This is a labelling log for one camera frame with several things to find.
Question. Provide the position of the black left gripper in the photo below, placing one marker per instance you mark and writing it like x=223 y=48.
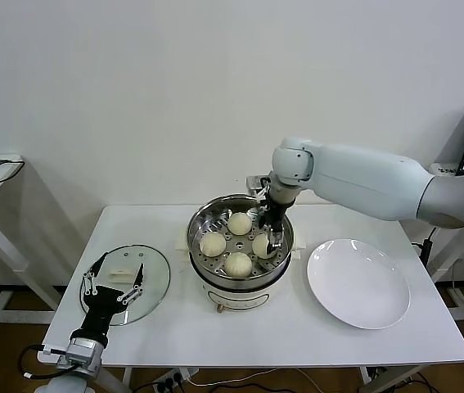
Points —
x=102 y=301

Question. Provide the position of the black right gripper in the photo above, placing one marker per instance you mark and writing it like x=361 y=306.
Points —
x=276 y=213

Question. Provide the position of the white steamed baozi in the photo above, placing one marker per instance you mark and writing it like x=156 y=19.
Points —
x=261 y=246
x=239 y=224
x=237 y=265
x=212 y=245

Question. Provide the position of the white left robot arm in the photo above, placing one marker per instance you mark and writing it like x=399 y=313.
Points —
x=66 y=385

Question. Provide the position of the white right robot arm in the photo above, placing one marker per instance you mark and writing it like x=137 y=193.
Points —
x=358 y=176

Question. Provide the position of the steel steamer basket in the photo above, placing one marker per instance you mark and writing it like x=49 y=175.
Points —
x=207 y=221

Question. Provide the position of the white round plate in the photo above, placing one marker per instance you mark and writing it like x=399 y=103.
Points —
x=358 y=286

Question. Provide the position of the white table leg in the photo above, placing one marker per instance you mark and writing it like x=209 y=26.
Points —
x=366 y=376
x=127 y=376

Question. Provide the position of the white power strip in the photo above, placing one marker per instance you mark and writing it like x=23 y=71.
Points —
x=174 y=378

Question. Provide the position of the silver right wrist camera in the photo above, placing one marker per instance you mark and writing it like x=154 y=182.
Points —
x=254 y=182

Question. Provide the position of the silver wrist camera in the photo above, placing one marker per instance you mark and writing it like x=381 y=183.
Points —
x=254 y=182
x=83 y=350

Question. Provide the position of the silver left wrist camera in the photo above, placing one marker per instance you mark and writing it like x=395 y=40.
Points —
x=83 y=350

